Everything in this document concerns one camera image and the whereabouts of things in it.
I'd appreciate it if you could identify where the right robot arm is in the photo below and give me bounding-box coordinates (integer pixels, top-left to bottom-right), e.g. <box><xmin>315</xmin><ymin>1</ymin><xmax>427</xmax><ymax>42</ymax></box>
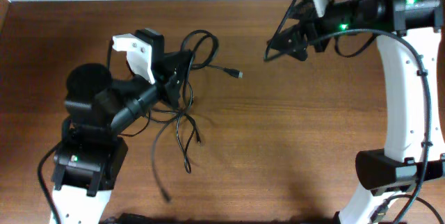
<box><xmin>267</xmin><ymin>0</ymin><xmax>444</xmax><ymax>223</ymax></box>

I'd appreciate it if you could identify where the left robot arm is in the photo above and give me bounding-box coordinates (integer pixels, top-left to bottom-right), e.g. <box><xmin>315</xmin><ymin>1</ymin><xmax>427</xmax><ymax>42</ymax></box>
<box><xmin>49</xmin><ymin>50</ymin><xmax>193</xmax><ymax>223</ymax></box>

